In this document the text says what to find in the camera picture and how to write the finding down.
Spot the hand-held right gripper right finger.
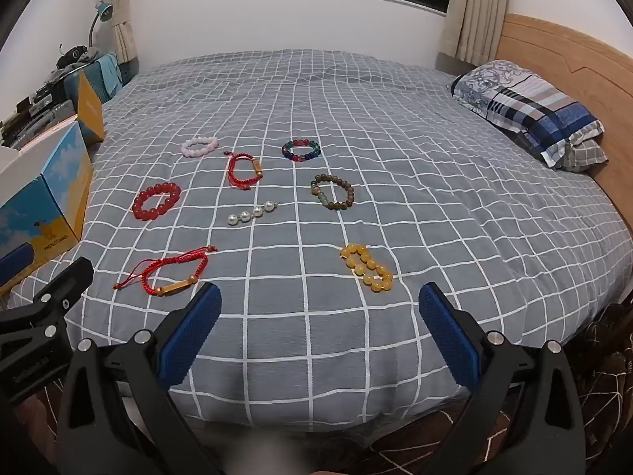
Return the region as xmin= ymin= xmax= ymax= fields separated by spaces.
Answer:
xmin=418 ymin=282 xmax=587 ymax=475

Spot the blue plaid pillow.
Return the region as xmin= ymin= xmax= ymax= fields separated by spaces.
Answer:
xmin=447 ymin=59 xmax=605 ymax=168

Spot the white and blue cardboard box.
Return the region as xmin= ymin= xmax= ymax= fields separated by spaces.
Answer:
xmin=0 ymin=72 xmax=106 ymax=302

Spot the grey ribbed suitcase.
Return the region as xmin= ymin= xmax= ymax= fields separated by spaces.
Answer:
xmin=0 ymin=101 xmax=80 ymax=152

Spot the red cord bracelet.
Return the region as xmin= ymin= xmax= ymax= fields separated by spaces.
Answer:
xmin=114 ymin=246 xmax=218 ymax=298
xmin=224 ymin=151 xmax=264 ymax=191

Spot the blue desk lamp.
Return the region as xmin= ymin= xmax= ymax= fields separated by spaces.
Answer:
xmin=88 ymin=1 xmax=114 ymax=53

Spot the wooden bed frame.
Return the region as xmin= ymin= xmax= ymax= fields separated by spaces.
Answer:
xmin=495 ymin=12 xmax=633 ymax=238

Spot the red bead bracelet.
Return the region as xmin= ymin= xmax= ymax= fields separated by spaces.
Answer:
xmin=132 ymin=181 xmax=182 ymax=220

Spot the stack of dark boxes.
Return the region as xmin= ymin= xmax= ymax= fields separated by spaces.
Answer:
xmin=15 ymin=70 xmax=70 ymax=112

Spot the pink bead bracelet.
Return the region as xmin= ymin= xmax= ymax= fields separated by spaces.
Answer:
xmin=180 ymin=136 xmax=220 ymax=158

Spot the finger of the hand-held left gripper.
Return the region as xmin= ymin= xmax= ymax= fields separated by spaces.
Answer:
xmin=0 ymin=257 xmax=95 ymax=353

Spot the beige curtain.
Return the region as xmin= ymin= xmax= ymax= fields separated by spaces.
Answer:
xmin=110 ymin=0 xmax=144 ymax=63
xmin=440 ymin=0 xmax=517 ymax=65

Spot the teal suitcase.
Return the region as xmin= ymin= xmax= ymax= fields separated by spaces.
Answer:
xmin=91 ymin=52 xmax=124 ymax=105

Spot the grey checked pillow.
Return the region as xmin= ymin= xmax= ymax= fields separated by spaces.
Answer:
xmin=561 ymin=137 xmax=609 ymax=175

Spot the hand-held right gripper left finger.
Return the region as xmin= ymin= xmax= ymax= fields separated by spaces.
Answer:
xmin=54 ymin=282 xmax=223 ymax=475

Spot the pearl bead string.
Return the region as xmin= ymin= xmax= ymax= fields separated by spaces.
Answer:
xmin=227 ymin=200 xmax=280 ymax=227

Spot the grey checked bedspread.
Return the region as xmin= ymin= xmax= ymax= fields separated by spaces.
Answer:
xmin=7 ymin=49 xmax=633 ymax=436

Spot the dark clothing pile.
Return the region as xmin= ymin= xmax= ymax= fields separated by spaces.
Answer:
xmin=55 ymin=44 xmax=102 ymax=69

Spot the brown wooden bead bracelet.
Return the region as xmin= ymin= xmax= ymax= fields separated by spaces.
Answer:
xmin=311 ymin=174 xmax=355 ymax=212

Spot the yellow bead bracelet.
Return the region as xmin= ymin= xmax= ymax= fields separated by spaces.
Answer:
xmin=340 ymin=242 xmax=394 ymax=292

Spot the multicolour bead bracelet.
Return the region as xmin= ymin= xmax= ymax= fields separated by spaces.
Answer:
xmin=282 ymin=139 xmax=322 ymax=162

